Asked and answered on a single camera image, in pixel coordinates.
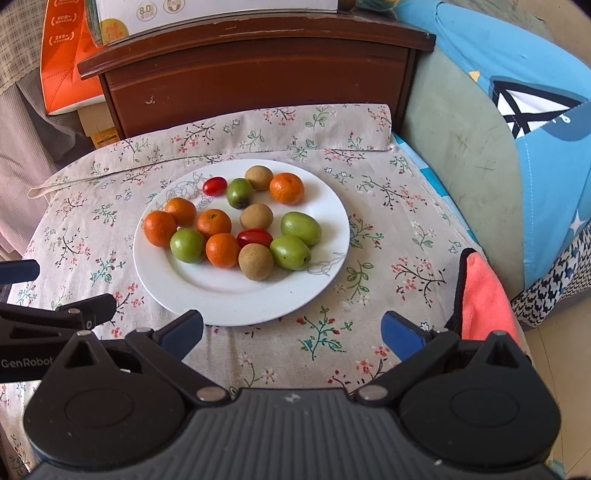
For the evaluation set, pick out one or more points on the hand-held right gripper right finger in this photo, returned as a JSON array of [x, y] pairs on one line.
[[401, 334]]

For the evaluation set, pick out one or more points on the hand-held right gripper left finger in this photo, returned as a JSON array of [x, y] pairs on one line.
[[184, 330]]

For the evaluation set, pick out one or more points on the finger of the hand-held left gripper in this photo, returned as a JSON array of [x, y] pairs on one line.
[[18, 271], [27, 350]]

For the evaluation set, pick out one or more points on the white round plate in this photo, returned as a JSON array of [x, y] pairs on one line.
[[231, 295]]

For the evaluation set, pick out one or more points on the small orange tangerine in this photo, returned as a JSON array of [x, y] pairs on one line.
[[214, 223], [181, 211], [159, 228], [286, 188], [222, 250]]

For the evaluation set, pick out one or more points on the brown longan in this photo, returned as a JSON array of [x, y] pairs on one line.
[[256, 217], [255, 261], [258, 177]]

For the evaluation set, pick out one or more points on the red cherry tomato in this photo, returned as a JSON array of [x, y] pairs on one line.
[[254, 237], [214, 185]]

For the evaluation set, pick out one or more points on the reddish green jujube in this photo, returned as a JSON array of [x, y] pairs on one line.
[[239, 193]]

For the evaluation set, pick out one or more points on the floral tablecloth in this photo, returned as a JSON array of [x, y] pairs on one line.
[[392, 286]]

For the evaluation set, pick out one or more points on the coral cloth with black trim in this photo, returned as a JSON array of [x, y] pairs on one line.
[[485, 295]]

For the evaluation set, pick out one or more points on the grey checked cloth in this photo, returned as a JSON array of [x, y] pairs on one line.
[[37, 152]]

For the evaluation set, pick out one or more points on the houndstooth fabric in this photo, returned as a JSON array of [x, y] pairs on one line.
[[554, 286]]

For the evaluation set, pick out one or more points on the brown cardboard box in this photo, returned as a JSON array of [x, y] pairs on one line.
[[99, 124]]

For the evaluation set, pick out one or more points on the light blue sheet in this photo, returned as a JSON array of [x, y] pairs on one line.
[[418, 159]]

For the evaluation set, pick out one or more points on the orange printed box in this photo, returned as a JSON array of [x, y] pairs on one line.
[[64, 78]]

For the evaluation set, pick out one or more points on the green cushion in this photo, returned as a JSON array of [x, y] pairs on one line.
[[461, 129]]

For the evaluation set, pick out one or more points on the beige checked cloth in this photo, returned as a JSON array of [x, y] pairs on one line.
[[18, 46]]

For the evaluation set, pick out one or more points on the brown wooden cabinet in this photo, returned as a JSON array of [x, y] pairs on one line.
[[254, 83]]

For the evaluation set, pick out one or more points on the blue printed cushion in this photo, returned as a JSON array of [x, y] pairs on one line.
[[485, 46]]

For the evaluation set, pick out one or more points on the white printed carton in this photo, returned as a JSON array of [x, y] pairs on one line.
[[231, 11]]

